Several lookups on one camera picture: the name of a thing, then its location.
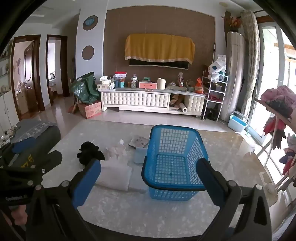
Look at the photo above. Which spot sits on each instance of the brown door frame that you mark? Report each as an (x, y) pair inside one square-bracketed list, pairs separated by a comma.
[(63, 69)]

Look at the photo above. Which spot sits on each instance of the brown wooden door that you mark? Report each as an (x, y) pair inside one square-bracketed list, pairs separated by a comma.
[(29, 64)]

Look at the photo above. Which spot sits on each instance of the white metal shelf rack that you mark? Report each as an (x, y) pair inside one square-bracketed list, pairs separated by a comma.
[(206, 97)]

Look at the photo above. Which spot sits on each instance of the pink wrapped bouquet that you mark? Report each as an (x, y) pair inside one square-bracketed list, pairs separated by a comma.
[(181, 80)]

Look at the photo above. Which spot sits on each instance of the round blue wall clock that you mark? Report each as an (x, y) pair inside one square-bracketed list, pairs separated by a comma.
[(90, 22)]

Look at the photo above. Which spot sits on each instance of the patterned curtain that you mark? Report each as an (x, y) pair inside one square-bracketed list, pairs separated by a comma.
[(251, 46)]

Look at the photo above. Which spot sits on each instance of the orange artificial flowers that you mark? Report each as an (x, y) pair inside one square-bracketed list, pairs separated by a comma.
[(235, 23)]

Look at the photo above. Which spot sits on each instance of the clothes drying rack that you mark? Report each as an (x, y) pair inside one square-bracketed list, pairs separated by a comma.
[(260, 102)]

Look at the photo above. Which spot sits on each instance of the white tufted television cabinet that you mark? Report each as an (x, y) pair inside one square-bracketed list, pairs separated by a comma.
[(134, 99)]

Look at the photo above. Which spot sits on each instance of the green plastic bag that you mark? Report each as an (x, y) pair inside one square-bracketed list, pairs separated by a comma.
[(84, 89)]

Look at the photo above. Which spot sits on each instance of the printed cardboard box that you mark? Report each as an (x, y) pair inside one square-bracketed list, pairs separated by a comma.
[(91, 110)]

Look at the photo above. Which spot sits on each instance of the white display cabinet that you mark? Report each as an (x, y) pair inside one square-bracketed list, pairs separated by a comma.
[(7, 109)]

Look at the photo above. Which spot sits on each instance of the blue plastic basket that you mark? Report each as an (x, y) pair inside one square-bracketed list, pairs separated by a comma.
[(171, 195)]

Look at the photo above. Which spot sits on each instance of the grey patterned cloth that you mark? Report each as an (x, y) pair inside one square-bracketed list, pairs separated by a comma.
[(140, 141)]

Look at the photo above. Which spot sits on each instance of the white plastic bags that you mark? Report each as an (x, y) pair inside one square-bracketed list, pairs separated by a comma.
[(216, 67)]

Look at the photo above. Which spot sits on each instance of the stack of white boxes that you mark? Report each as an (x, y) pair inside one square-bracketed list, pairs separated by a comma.
[(105, 83)]

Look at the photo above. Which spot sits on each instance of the pale pink sheer cloth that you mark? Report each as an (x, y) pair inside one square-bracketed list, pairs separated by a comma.
[(116, 150)]

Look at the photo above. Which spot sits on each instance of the white paper roll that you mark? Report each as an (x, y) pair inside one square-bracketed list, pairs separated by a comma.
[(184, 108)]

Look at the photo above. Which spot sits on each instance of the white quilted cloth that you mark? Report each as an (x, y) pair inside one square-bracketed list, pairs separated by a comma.
[(115, 173)]

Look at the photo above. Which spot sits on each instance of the cream plastic jug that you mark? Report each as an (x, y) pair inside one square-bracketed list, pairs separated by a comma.
[(161, 83)]

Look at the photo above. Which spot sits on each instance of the red and white box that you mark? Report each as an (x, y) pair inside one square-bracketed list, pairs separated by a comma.
[(120, 75)]

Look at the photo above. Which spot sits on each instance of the yellow television cover cloth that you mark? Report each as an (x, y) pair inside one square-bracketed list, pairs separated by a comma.
[(159, 46)]

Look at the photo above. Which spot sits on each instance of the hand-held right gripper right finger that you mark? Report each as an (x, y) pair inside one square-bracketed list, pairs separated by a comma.
[(210, 183)]

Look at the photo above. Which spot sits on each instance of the person's left hand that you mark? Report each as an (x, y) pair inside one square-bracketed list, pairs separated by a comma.
[(19, 215)]

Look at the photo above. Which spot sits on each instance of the grey lace cloth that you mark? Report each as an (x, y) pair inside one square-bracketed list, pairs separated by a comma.
[(34, 129)]

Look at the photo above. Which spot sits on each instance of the red hanging garment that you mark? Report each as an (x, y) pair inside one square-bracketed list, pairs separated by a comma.
[(275, 127)]

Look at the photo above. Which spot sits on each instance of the pink clothes pile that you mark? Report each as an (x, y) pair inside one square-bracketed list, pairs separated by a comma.
[(279, 95)]

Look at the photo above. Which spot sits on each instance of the black television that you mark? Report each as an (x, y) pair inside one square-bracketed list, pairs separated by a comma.
[(157, 64)]

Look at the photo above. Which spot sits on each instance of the blue mop bucket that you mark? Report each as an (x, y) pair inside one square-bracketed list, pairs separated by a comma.
[(237, 121)]

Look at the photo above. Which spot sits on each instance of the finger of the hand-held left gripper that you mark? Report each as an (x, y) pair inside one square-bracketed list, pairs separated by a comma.
[(54, 157), (23, 148)]

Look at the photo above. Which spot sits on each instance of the light blue towel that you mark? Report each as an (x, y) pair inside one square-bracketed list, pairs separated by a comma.
[(140, 156)]

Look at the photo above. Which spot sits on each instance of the small wicker basket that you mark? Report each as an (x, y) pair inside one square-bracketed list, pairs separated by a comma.
[(191, 87)]

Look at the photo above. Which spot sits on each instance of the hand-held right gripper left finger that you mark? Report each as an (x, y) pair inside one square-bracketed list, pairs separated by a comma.
[(85, 183)]

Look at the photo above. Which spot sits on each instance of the black soft cloth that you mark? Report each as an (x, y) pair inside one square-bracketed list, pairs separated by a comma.
[(87, 150)]

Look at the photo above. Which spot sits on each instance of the pink drawer box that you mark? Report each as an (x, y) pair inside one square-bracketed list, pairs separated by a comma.
[(148, 85)]

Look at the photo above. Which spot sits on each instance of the orange bag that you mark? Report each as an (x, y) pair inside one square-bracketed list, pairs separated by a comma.
[(199, 87)]

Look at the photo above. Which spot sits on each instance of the white standing air conditioner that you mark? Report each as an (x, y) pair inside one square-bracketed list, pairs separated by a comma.
[(233, 69)]

